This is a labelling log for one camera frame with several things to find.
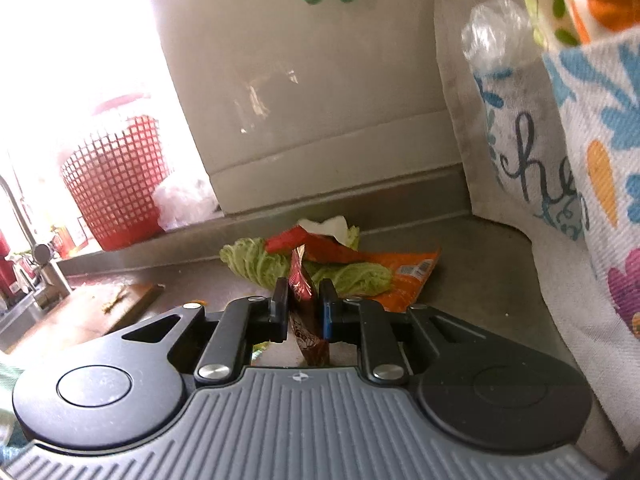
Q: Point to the white canvas bag blue print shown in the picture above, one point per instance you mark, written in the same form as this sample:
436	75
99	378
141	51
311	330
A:
520	160

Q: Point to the yellow food scrap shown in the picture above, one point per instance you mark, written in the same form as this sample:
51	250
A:
114	301

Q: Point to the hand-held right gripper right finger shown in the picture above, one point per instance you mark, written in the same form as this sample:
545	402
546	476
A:
327	315

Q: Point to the red foil snack packet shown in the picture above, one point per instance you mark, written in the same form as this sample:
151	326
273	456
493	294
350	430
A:
302	285

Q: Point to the wooden cutting board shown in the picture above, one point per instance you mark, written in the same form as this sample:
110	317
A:
75	310

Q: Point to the red plastic basket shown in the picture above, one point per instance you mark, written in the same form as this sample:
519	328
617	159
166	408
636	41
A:
115	185

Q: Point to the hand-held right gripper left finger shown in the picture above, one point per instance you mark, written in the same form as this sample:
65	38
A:
280	310

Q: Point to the napa cabbage leaf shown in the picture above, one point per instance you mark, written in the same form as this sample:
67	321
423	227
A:
255	260

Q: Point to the red thermos flask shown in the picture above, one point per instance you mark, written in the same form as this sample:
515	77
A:
5	265

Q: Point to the red wrapper strip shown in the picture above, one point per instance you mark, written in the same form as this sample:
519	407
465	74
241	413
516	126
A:
285	240

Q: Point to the white plastic bag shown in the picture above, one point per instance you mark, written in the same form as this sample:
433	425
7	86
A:
185	205

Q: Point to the steel kitchen faucet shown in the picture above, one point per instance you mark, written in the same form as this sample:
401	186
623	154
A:
50	275

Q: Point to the orange patterned cloth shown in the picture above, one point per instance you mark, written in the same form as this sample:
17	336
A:
600	0

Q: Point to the orange snack packet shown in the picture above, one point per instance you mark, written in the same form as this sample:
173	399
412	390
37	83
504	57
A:
405	275

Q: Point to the clear plastic bag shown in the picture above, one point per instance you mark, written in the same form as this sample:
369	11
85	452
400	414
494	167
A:
495	35

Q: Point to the floral canvas bag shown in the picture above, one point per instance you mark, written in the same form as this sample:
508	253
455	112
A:
600	160

